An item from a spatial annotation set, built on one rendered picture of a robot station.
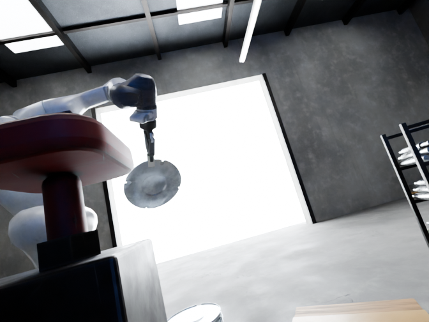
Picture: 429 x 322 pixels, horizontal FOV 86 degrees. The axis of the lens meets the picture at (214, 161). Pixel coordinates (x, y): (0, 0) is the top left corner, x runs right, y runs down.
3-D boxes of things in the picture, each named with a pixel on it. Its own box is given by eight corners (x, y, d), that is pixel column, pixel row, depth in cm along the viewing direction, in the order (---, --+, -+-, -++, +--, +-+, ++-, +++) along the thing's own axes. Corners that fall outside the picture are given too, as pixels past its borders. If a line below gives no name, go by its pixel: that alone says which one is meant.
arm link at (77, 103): (41, 105, 75) (135, 81, 85) (45, 92, 89) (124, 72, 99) (58, 135, 81) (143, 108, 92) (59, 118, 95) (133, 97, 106)
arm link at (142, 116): (154, 103, 102) (155, 115, 105) (124, 105, 97) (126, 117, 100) (162, 111, 93) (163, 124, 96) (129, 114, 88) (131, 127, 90)
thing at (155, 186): (117, 207, 112) (117, 206, 113) (171, 209, 129) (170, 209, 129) (133, 154, 104) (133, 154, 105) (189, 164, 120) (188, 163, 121)
